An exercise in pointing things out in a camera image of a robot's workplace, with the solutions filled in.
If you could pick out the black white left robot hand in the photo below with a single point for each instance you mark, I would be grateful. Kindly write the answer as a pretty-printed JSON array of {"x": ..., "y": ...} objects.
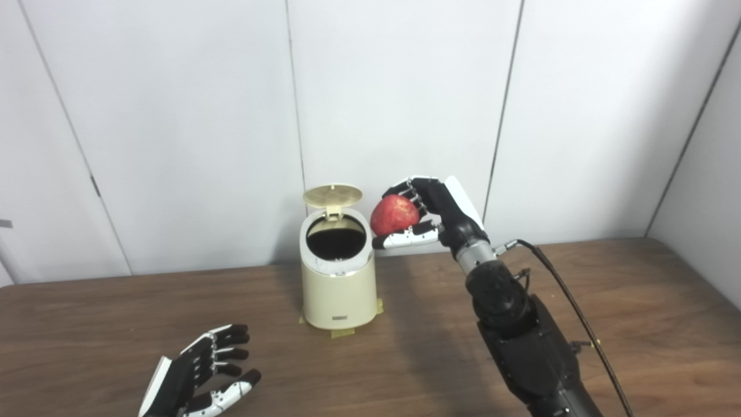
[{"x": 179, "y": 379}]

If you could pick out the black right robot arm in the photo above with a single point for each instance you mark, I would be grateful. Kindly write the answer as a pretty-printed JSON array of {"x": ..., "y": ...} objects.
[{"x": 521, "y": 341}]

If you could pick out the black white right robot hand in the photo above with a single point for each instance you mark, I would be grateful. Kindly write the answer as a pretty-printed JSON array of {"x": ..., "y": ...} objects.
[{"x": 451, "y": 214}]

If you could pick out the red apple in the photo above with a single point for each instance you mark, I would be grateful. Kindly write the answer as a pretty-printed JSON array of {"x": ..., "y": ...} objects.
[{"x": 393, "y": 215}]

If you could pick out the cream-colored round bin lid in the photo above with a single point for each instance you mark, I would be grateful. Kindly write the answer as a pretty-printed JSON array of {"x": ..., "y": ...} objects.
[{"x": 333, "y": 196}]

